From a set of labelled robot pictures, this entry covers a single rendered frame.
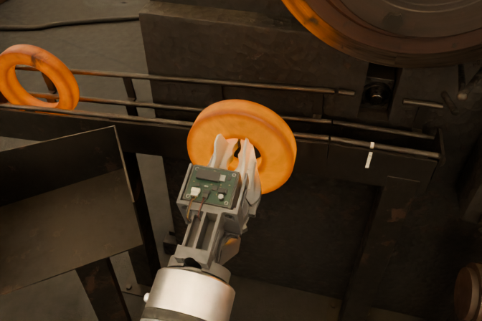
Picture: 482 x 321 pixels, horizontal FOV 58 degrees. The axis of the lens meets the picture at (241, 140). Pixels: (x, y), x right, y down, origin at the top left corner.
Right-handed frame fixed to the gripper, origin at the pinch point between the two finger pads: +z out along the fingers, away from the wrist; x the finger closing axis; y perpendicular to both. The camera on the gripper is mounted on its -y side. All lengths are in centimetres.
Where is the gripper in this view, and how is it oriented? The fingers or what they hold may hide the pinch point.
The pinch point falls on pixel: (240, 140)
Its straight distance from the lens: 60.7
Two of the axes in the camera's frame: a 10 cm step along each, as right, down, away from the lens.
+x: -9.7, -1.6, 1.9
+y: -0.8, -5.5, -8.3
